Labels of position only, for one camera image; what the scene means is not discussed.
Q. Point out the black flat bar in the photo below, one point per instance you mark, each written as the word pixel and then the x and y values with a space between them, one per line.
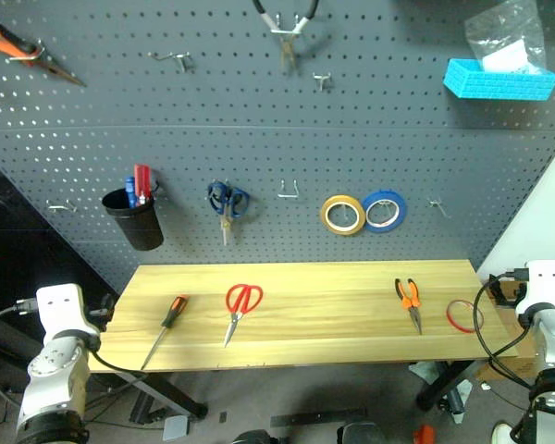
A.
pixel 319 417

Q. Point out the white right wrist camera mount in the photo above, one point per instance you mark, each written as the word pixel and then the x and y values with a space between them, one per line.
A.
pixel 543 287

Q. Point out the blue tape roll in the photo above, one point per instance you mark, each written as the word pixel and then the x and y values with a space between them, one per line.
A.
pixel 400 208

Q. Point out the small orange needle-nose pliers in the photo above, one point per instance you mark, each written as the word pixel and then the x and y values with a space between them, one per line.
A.
pixel 411 303

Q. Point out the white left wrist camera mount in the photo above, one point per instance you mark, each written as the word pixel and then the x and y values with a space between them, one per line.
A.
pixel 61 307

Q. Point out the black table leg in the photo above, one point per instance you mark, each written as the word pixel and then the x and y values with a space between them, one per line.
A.
pixel 166 390
pixel 444 381

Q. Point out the large orange black long-nose pliers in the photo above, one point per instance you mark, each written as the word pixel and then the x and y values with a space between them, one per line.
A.
pixel 14 44

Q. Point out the black plastic cup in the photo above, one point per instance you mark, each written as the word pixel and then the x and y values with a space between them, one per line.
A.
pixel 136 224

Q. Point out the clear plastic bag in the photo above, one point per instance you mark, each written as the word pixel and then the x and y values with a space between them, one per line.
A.
pixel 504 41

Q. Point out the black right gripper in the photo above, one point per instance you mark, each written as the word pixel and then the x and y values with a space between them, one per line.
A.
pixel 506 293

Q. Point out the dark rounded shape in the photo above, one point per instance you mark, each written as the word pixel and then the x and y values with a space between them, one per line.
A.
pixel 252 438
pixel 363 434

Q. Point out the orange black screwdriver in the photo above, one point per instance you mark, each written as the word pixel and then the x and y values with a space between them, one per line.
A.
pixel 166 326

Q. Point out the yellow tape roll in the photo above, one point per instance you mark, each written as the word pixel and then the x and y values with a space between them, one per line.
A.
pixel 329 224

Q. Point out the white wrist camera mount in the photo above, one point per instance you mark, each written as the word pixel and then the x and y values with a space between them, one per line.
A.
pixel 61 307
pixel 543 287

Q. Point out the metal pegboard hook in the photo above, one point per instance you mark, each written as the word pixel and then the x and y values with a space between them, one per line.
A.
pixel 439 206
pixel 287 193
pixel 62 206
pixel 323 79
pixel 173 58

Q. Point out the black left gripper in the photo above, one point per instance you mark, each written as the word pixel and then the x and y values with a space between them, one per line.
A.
pixel 101 316

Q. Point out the brown cardboard box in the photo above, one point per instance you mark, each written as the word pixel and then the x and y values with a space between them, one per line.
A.
pixel 513 356

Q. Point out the white shoe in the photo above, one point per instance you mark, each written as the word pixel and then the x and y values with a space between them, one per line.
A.
pixel 501 435

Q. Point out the blue plastic basket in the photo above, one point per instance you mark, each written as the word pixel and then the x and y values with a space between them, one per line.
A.
pixel 499 85

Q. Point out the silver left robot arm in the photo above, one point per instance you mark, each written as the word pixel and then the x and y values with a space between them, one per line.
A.
pixel 51 374

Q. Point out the grey metal pegboard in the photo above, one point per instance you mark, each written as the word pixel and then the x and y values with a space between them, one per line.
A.
pixel 277 139

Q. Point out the small orange object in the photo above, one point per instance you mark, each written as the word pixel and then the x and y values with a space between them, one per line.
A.
pixel 424 435

